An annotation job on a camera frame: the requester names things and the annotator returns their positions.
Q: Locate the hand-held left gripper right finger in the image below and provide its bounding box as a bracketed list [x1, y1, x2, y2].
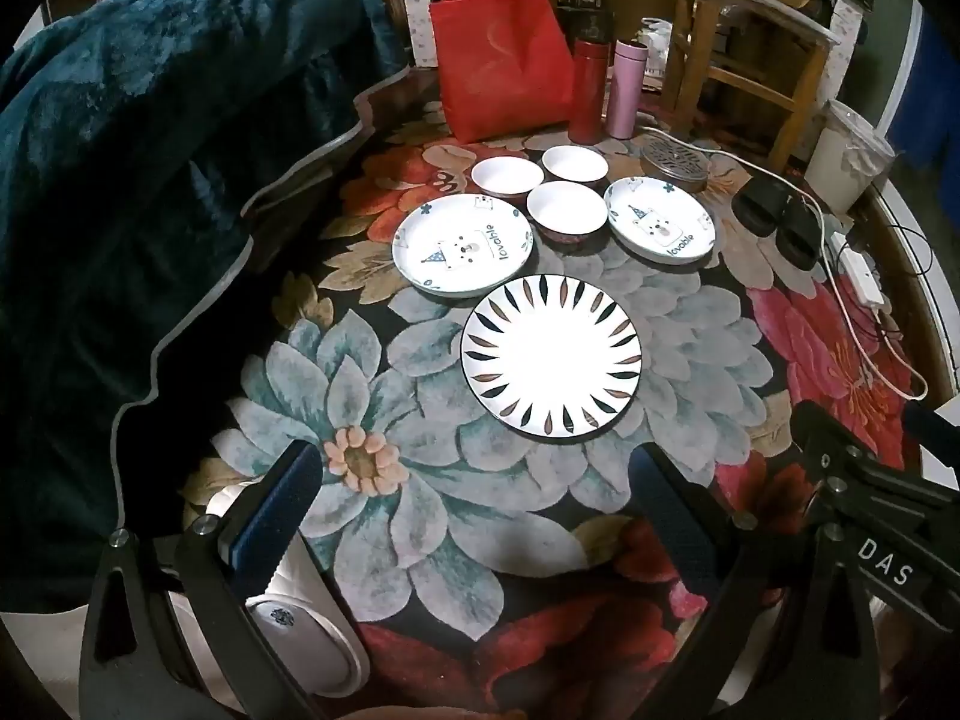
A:
[628, 444, 882, 720]

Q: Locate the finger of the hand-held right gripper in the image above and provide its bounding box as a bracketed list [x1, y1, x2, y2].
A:
[900, 403, 960, 458]
[791, 400, 871, 488]

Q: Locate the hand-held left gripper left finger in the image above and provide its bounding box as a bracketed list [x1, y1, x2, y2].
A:
[79, 439, 331, 720]

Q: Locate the white leaf pattern plate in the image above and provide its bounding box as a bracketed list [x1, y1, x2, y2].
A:
[460, 273, 644, 439]

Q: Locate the white bear print plate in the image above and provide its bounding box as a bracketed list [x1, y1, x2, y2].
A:
[392, 193, 535, 299]
[604, 176, 716, 269]

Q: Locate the white bowl with red outside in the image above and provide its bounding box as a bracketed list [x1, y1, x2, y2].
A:
[471, 156, 544, 203]
[526, 180, 608, 247]
[541, 145, 610, 192]

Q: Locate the white slipper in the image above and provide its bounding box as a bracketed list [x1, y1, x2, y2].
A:
[184, 484, 372, 698]

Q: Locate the white power strip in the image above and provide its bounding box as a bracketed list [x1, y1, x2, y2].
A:
[838, 244, 887, 310]

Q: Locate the white plastic bucket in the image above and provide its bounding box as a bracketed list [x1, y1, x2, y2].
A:
[814, 99, 897, 215]

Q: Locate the round perforated metal tin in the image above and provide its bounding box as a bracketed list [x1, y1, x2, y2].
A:
[641, 139, 710, 192]

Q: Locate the dark teal velvet blanket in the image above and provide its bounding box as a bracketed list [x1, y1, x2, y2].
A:
[0, 0, 410, 616]

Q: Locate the pink thermos bottle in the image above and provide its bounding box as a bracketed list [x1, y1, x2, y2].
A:
[606, 37, 650, 140]

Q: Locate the red thermos bottle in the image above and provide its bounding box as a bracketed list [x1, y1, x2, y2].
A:
[570, 36, 610, 145]

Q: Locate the wooden stool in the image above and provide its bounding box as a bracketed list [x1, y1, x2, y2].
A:
[660, 0, 841, 173]

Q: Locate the red shopping bag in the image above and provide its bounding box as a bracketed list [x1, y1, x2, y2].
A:
[429, 0, 575, 145]

